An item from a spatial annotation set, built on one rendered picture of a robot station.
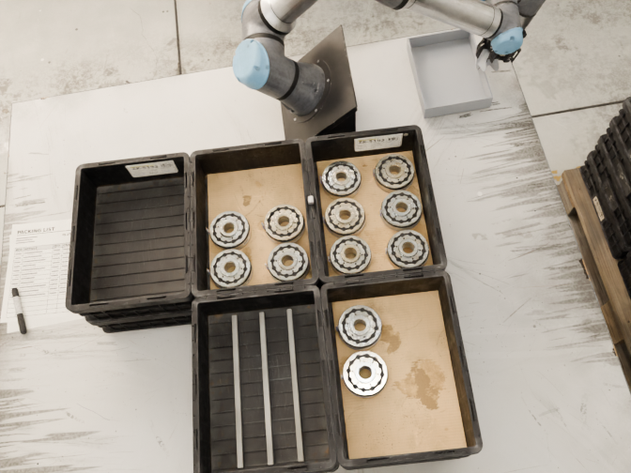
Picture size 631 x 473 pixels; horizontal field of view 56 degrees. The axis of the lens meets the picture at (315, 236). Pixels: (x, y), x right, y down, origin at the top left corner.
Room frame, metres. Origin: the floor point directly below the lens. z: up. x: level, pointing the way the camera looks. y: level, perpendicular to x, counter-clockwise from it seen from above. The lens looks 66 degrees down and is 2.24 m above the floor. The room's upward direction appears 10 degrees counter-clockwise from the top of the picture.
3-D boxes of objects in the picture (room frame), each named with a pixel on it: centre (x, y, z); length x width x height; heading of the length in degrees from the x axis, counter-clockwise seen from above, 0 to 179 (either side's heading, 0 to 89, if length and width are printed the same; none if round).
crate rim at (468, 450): (0.24, -0.13, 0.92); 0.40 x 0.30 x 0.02; 176
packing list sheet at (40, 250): (0.71, 0.78, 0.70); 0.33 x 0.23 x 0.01; 0
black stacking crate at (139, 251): (0.68, 0.45, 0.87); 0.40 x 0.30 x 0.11; 176
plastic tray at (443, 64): (1.12, -0.48, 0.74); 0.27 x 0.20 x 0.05; 179
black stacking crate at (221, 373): (0.26, 0.17, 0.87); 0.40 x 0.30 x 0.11; 176
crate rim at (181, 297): (0.68, 0.45, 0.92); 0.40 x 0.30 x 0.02; 176
